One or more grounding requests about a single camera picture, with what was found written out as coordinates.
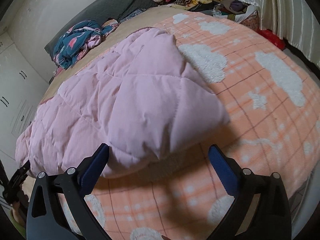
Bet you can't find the pink quilted jacket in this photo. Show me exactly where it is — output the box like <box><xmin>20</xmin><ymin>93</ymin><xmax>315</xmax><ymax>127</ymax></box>
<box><xmin>15</xmin><ymin>28</ymin><xmax>229</xmax><ymax>178</ymax></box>

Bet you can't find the bag of clothes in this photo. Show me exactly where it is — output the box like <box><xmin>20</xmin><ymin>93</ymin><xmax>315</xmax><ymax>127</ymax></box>
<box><xmin>212</xmin><ymin>0</ymin><xmax>260</xmax><ymax>32</ymax></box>

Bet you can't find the person's left hand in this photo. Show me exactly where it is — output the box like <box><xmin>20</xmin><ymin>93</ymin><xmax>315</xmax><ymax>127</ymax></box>
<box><xmin>10</xmin><ymin>202</ymin><xmax>26</xmax><ymax>229</ymax></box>

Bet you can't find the white wardrobe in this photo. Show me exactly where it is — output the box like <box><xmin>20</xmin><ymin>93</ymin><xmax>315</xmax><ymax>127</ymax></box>
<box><xmin>0</xmin><ymin>33</ymin><xmax>48</xmax><ymax>178</ymax></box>

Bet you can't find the orange plaid cloud blanket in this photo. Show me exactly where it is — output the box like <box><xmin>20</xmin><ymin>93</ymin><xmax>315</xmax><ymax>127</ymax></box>
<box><xmin>86</xmin><ymin>10</ymin><xmax>319</xmax><ymax>239</ymax></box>

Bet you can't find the blue flamingo quilt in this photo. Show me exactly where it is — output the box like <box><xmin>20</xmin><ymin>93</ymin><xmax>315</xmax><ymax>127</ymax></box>
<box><xmin>52</xmin><ymin>19</ymin><xmax>120</xmax><ymax>70</ymax></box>

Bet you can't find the red bag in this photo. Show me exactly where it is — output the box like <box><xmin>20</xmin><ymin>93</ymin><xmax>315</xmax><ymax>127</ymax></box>
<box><xmin>258</xmin><ymin>29</ymin><xmax>286</xmax><ymax>50</ymax></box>

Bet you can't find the dark patterned pillow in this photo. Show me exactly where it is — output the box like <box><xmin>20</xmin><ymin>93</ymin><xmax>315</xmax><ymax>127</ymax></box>
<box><xmin>120</xmin><ymin>9</ymin><xmax>146</xmax><ymax>23</ymax></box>

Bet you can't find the grey headboard cover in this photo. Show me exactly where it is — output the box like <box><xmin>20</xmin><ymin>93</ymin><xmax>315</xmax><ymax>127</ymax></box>
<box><xmin>44</xmin><ymin>0</ymin><xmax>157</xmax><ymax>56</ymax></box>

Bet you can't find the shiny cream curtain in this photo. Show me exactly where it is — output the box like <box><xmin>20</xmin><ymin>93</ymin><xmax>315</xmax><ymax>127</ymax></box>
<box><xmin>240</xmin><ymin>0</ymin><xmax>319</xmax><ymax>66</ymax></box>

